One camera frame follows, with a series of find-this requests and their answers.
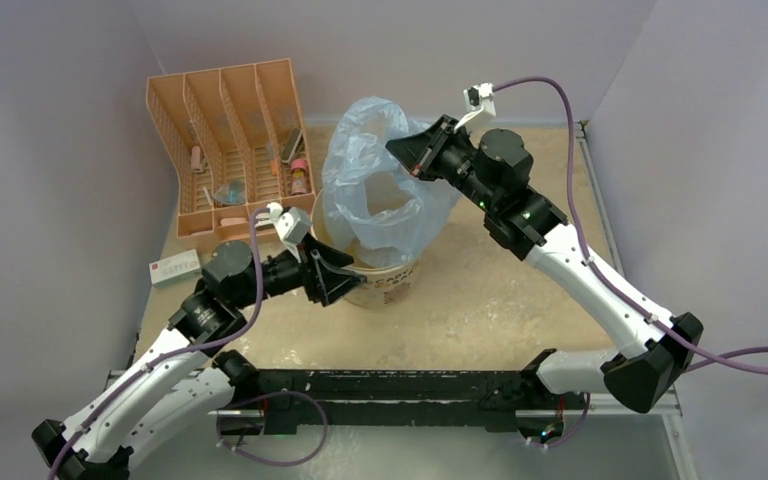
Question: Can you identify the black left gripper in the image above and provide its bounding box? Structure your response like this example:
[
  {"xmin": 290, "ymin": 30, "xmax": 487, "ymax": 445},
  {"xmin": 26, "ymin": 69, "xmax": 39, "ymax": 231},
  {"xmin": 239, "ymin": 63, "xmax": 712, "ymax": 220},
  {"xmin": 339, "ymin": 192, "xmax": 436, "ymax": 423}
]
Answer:
[{"xmin": 232, "ymin": 231, "xmax": 365, "ymax": 310}]

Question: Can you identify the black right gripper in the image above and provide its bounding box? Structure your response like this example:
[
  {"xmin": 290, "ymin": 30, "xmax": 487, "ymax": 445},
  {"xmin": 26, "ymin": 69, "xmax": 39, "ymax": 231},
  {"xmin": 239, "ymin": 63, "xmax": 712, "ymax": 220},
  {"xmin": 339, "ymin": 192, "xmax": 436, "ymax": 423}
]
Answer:
[{"xmin": 386, "ymin": 116, "xmax": 498, "ymax": 213}]

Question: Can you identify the beige plastic trash bin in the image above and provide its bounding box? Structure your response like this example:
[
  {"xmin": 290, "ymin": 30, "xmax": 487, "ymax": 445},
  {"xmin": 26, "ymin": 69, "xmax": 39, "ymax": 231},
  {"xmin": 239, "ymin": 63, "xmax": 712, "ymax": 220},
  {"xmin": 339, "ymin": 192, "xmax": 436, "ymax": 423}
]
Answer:
[{"xmin": 311, "ymin": 190, "xmax": 421, "ymax": 309}]

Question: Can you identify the light blue plastic trash bag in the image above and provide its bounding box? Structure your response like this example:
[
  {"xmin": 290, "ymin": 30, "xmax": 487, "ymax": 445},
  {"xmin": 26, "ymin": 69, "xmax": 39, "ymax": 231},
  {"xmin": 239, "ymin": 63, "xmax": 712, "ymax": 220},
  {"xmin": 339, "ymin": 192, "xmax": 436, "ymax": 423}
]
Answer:
[{"xmin": 321, "ymin": 97, "xmax": 460, "ymax": 268}]

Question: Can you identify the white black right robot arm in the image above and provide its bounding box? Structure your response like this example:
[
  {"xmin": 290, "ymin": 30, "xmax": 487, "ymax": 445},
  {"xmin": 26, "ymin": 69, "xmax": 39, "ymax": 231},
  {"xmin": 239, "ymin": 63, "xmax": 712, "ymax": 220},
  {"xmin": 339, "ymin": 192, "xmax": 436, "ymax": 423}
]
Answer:
[{"xmin": 385, "ymin": 115, "xmax": 703, "ymax": 413}]

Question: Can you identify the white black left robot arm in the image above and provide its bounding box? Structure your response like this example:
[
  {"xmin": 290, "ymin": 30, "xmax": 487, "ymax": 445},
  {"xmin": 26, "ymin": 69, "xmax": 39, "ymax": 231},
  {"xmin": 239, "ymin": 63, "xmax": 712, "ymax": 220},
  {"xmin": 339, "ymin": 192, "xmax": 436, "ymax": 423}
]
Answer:
[{"xmin": 32, "ymin": 234, "xmax": 366, "ymax": 479}]

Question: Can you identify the pink eraser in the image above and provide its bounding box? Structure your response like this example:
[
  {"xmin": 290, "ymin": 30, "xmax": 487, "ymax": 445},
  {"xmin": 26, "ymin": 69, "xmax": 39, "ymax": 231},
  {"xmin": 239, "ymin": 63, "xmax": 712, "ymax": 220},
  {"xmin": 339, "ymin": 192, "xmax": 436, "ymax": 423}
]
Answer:
[{"xmin": 219, "ymin": 217, "xmax": 245, "ymax": 227}]

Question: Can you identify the pink labelled small bottle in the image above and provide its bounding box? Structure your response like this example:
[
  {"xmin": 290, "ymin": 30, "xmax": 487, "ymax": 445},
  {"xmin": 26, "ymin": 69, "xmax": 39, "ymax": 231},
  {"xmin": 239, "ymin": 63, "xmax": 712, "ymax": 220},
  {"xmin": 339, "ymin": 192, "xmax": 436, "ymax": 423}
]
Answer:
[{"xmin": 290, "ymin": 157, "xmax": 310, "ymax": 196}]

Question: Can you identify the blue correction tape package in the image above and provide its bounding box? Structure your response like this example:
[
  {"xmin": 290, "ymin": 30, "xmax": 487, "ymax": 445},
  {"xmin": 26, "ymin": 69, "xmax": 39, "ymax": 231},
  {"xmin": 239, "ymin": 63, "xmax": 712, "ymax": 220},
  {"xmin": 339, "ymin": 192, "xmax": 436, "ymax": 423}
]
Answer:
[{"xmin": 212, "ymin": 179, "xmax": 247, "ymax": 206}]

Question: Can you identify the pink plastic desk organizer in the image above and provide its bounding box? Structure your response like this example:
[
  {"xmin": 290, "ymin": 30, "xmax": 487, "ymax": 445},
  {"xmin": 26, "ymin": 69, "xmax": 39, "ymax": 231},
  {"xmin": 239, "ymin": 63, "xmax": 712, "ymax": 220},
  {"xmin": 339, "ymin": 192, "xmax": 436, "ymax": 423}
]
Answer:
[{"xmin": 146, "ymin": 59, "xmax": 318, "ymax": 253}]

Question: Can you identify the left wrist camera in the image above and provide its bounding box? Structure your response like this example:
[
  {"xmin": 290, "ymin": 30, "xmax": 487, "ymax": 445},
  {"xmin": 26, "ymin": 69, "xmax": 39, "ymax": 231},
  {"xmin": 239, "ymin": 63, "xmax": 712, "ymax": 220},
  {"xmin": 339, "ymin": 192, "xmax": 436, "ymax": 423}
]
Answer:
[{"xmin": 266, "ymin": 202, "xmax": 312, "ymax": 262}]

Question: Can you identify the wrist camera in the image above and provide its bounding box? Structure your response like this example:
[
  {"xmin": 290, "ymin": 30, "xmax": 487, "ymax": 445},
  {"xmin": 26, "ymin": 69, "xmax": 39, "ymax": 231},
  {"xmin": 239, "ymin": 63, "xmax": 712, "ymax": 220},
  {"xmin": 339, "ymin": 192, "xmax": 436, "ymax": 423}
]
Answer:
[
  {"xmin": 266, "ymin": 202, "xmax": 312, "ymax": 262},
  {"xmin": 454, "ymin": 82, "xmax": 496, "ymax": 131}
]

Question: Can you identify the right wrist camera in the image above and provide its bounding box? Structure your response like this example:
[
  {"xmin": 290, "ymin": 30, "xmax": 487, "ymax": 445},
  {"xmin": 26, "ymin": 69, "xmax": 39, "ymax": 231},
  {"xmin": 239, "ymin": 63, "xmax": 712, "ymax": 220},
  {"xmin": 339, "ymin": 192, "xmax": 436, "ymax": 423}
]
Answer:
[{"xmin": 454, "ymin": 82, "xmax": 496, "ymax": 131}]

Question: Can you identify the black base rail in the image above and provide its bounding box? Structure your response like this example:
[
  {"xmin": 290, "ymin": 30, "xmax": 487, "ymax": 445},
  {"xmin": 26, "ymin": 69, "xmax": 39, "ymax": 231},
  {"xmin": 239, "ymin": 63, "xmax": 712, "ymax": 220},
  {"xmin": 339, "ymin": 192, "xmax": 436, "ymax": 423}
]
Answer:
[{"xmin": 214, "ymin": 351, "xmax": 591, "ymax": 439}]

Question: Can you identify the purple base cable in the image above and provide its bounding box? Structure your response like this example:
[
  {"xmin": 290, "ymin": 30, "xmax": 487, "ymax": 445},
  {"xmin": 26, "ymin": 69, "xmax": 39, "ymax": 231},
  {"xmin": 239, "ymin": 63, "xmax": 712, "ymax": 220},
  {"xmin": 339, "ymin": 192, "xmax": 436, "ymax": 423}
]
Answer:
[{"xmin": 214, "ymin": 390, "xmax": 330, "ymax": 466}]

